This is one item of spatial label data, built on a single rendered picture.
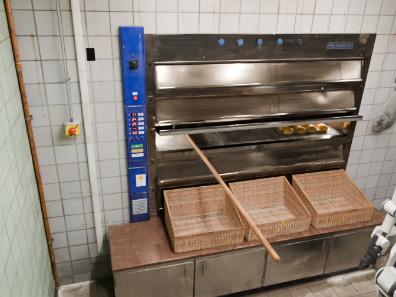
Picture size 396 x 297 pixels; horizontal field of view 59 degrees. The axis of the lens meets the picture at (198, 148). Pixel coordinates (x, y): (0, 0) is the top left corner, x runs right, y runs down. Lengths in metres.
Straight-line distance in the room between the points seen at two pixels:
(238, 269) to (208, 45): 1.76
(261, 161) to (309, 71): 0.86
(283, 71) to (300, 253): 1.51
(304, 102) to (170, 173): 1.29
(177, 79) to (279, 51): 0.84
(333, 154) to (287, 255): 1.07
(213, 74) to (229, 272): 1.56
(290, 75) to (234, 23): 0.65
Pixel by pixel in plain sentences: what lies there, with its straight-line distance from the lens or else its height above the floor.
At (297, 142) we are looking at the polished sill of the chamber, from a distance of 3.29.
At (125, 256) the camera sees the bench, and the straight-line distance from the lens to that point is 2.78.
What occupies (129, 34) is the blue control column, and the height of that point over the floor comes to 2.10.
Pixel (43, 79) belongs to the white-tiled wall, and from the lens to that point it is 2.62.
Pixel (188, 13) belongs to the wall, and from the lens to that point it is 2.62.
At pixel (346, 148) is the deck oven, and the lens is 3.64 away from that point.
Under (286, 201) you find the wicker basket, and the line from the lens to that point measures 3.37.
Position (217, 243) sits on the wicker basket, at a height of 0.59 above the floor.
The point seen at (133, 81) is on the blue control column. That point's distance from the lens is 2.59.
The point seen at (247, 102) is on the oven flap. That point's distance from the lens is 2.92.
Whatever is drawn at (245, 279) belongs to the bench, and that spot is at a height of 0.23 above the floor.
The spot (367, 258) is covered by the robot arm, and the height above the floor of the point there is 0.65.
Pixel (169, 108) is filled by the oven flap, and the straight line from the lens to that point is 2.73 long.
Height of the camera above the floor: 2.39
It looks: 24 degrees down
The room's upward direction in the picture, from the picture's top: 2 degrees clockwise
